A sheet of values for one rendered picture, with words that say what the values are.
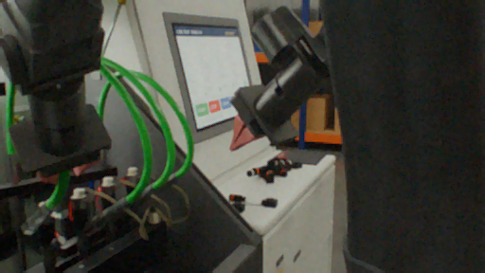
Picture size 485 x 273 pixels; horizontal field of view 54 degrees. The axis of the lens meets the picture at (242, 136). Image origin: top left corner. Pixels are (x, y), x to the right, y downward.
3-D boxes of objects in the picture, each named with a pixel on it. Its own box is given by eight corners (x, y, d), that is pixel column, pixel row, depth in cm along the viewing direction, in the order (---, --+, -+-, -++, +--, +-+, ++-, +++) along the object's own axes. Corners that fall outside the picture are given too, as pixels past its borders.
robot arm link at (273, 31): (356, 32, 58) (370, 48, 66) (305, -32, 62) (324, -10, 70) (282, 92, 62) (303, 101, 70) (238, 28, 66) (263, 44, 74)
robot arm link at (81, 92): (40, 103, 44) (96, 81, 47) (7, 53, 46) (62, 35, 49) (45, 142, 50) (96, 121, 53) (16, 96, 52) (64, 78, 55)
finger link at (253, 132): (230, 123, 81) (262, 87, 75) (253, 157, 79) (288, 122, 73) (203, 129, 75) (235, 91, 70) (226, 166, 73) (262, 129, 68)
